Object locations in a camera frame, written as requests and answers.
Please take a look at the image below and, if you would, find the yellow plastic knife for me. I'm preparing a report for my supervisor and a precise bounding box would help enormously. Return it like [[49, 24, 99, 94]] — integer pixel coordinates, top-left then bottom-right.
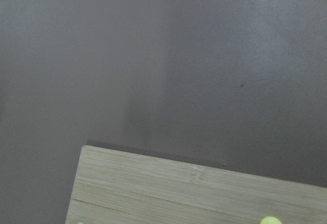
[[260, 216, 283, 224]]

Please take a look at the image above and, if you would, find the wooden cutting board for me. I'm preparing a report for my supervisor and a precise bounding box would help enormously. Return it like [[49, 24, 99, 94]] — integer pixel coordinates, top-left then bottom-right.
[[65, 145, 326, 223]]

